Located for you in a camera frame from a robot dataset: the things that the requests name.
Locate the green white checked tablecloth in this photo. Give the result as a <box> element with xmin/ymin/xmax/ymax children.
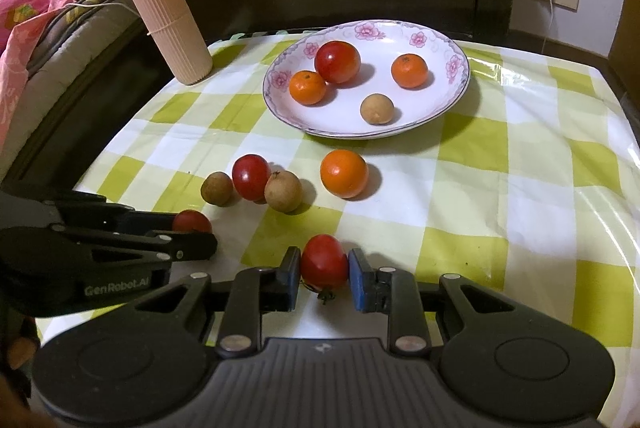
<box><xmin>30</xmin><ymin>27</ymin><xmax>640</xmax><ymax>428</ymax></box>

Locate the red cherry tomato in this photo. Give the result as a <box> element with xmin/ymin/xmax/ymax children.
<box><xmin>300</xmin><ymin>234</ymin><xmax>350</xmax><ymax>305</ymax></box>
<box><xmin>232</xmin><ymin>154</ymin><xmax>272</xmax><ymax>202</ymax></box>
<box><xmin>172</xmin><ymin>209</ymin><xmax>213</xmax><ymax>234</ymax></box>

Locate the grey beige mattress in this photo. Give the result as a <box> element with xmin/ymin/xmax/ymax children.
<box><xmin>0</xmin><ymin>0</ymin><xmax>146</xmax><ymax>164</ymax></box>

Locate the orange mandarin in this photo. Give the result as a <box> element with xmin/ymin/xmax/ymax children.
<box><xmin>320</xmin><ymin>149</ymin><xmax>370</xmax><ymax>200</ymax></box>
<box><xmin>390</xmin><ymin>53</ymin><xmax>429</xmax><ymax>89</ymax></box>
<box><xmin>289</xmin><ymin>70</ymin><xmax>327</xmax><ymax>106</ymax></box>

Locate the white floral plate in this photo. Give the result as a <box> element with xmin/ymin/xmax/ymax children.
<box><xmin>262</xmin><ymin>19</ymin><xmax>471</xmax><ymax>140</ymax></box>

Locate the pink printed blanket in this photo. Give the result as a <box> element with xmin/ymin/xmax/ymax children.
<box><xmin>0</xmin><ymin>0</ymin><xmax>86</xmax><ymax>144</ymax></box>

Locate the thin white cable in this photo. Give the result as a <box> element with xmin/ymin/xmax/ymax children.
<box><xmin>50</xmin><ymin>0</ymin><xmax>156</xmax><ymax>36</ymax></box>

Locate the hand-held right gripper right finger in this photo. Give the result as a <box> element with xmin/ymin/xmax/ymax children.
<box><xmin>348</xmin><ymin>248</ymin><xmax>526</xmax><ymax>355</ymax></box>

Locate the brown longan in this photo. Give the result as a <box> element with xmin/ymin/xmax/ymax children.
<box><xmin>360</xmin><ymin>93</ymin><xmax>395</xmax><ymax>125</ymax></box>
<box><xmin>200</xmin><ymin>171</ymin><xmax>234</xmax><ymax>207</ymax></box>
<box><xmin>264</xmin><ymin>170</ymin><xmax>304</xmax><ymax>213</ymax></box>

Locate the large red tomato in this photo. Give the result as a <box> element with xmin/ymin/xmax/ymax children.
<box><xmin>314</xmin><ymin>40</ymin><xmax>362</xmax><ymax>85</ymax></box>

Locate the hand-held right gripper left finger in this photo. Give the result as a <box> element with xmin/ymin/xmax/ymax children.
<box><xmin>120</xmin><ymin>247</ymin><xmax>301</xmax><ymax>355</ymax></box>

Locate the dark wooden bed frame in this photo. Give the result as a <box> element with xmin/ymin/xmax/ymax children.
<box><xmin>0</xmin><ymin>0</ymin><xmax>173</xmax><ymax>189</ymax></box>

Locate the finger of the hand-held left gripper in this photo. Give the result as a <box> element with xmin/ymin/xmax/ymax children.
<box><xmin>0</xmin><ymin>228</ymin><xmax>219</xmax><ymax>289</ymax></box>
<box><xmin>0</xmin><ymin>190</ymin><xmax>176</xmax><ymax>236</ymax></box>

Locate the pink ribbed cylindrical container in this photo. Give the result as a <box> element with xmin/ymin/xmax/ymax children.
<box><xmin>123</xmin><ymin>0</ymin><xmax>213</xmax><ymax>86</ymax></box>

